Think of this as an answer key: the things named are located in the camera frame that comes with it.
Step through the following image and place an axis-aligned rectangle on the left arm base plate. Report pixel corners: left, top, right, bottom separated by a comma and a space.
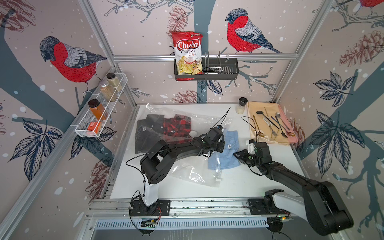
130, 200, 171, 217

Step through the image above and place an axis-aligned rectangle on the glass shaker black lid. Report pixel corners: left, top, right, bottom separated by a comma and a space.
236, 97, 248, 115

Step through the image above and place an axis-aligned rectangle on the red black plaid cloth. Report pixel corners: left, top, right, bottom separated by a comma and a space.
163, 115, 192, 144

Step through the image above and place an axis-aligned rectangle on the Chuba cassava chips bag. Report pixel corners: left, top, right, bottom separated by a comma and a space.
171, 32, 203, 81

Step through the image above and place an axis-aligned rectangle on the gold spoon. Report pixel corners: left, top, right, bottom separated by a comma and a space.
253, 115, 265, 138

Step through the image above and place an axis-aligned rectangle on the beige cloth napkin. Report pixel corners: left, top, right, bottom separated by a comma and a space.
247, 102, 298, 145

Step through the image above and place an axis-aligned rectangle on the blue cloth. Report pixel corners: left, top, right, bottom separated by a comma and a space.
208, 130, 240, 170

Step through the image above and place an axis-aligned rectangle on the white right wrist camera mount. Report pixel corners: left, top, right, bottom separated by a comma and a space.
246, 139, 255, 154

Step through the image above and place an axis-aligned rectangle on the small orange box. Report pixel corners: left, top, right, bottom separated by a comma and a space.
87, 121, 102, 134

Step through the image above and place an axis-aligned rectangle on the dark grey striped shirt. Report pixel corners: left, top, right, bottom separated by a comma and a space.
135, 114, 164, 154

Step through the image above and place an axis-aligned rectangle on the clear acrylic wall shelf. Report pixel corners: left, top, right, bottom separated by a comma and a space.
75, 73, 128, 138

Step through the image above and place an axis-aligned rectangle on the black ladle spoon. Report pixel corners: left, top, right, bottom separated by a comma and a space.
256, 111, 279, 129

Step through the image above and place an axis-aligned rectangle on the spice jar silver lid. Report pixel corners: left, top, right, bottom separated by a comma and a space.
99, 80, 117, 102

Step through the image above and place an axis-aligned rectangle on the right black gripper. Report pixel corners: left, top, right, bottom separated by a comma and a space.
231, 149, 261, 168

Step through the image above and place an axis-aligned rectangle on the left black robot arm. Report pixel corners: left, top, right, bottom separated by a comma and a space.
140, 125, 225, 207

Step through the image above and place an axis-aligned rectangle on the black wire wall basket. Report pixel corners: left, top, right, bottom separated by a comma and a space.
174, 53, 239, 81

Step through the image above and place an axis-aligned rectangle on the iridescent spoon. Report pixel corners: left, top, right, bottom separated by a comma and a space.
276, 113, 296, 137

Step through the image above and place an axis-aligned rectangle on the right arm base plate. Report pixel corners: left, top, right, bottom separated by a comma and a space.
246, 198, 291, 215

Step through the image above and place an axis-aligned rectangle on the clear plastic vacuum bag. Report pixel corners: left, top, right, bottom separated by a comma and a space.
135, 104, 229, 185

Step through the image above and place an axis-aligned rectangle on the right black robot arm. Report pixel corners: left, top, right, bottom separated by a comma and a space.
233, 141, 354, 236

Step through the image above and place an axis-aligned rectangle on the white handled fork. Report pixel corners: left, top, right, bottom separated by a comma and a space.
263, 117, 278, 138

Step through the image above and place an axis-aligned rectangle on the spice jar black lid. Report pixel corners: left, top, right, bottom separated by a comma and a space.
107, 73, 123, 92

